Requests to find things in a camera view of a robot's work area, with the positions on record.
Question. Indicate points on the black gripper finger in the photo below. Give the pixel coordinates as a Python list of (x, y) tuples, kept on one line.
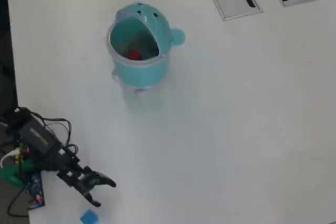
[(89, 197), (103, 178)]

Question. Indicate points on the small green driver board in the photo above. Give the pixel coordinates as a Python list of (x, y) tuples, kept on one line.
[(25, 150)]

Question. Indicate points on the red block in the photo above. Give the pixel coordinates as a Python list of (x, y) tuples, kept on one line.
[(134, 55)]

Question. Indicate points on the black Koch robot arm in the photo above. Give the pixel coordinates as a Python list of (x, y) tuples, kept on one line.
[(36, 134)]

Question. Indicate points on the yellow connector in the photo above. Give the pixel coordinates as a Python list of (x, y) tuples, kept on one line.
[(18, 155)]

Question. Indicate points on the teal whale-shaped bin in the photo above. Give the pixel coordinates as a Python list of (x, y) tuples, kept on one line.
[(141, 74)]

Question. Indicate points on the green table clamp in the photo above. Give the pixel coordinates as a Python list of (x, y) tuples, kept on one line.
[(13, 172)]

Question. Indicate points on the blue block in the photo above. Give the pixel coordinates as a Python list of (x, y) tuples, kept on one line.
[(89, 218)]

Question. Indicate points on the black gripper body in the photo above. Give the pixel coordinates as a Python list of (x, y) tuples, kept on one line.
[(72, 175)]

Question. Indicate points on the blue circuit board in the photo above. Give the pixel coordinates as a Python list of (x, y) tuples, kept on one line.
[(35, 191)]

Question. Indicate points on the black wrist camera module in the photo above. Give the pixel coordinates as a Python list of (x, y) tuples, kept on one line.
[(88, 180)]

